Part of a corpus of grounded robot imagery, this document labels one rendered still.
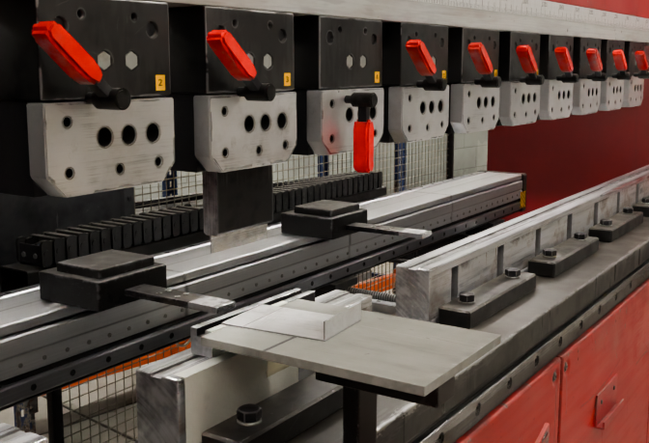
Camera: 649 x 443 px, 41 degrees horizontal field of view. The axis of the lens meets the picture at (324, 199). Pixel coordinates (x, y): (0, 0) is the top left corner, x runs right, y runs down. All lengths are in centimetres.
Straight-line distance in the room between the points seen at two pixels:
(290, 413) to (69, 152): 40
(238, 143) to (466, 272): 69
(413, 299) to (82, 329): 52
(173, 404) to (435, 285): 59
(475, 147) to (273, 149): 829
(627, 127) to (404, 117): 186
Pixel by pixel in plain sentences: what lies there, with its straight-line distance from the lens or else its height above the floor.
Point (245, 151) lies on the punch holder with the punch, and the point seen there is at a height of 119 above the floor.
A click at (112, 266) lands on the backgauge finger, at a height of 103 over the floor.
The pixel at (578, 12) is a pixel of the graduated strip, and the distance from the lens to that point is 192.
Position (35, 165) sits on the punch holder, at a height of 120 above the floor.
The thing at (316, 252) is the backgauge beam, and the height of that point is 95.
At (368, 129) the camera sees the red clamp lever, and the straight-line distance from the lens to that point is 105.
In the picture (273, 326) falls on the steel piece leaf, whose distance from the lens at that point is 96.
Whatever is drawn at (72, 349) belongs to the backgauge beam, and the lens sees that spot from 115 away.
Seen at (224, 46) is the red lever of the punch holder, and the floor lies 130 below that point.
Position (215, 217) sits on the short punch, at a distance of 94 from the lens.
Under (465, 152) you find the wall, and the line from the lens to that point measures 907.
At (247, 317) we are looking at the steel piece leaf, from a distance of 99.
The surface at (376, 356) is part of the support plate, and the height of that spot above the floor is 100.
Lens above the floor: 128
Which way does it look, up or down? 9 degrees down
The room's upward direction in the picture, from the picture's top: straight up
